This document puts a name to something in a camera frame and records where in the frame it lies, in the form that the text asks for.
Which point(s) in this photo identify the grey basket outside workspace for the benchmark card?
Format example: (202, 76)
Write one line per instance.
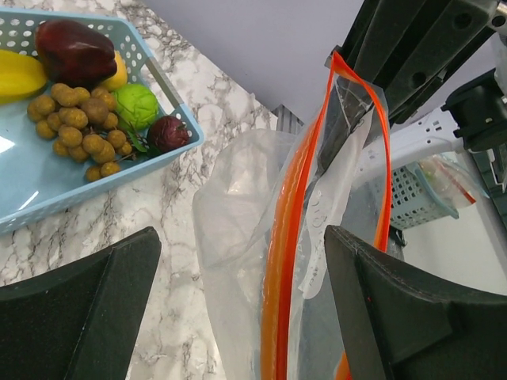
(414, 201)

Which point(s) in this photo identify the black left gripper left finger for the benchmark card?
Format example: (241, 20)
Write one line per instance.
(81, 320)

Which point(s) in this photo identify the brown nugget cluster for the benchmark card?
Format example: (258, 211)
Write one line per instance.
(82, 125)

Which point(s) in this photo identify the light blue perforated plastic basket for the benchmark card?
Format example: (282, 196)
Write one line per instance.
(35, 183)

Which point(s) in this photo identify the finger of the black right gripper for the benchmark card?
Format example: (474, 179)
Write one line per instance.
(421, 40)
(383, 37)

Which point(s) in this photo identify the green wrinkled ball fruit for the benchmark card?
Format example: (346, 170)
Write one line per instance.
(136, 107)

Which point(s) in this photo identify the yellow starfruit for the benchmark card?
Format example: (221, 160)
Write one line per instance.
(21, 77)

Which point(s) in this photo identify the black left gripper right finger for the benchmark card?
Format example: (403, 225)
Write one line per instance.
(399, 322)

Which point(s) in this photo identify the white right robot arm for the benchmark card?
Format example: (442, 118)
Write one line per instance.
(473, 117)

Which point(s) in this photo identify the dark red plum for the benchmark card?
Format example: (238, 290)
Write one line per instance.
(168, 133)

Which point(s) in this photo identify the yellow lemon fruit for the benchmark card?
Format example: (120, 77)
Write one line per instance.
(120, 78)

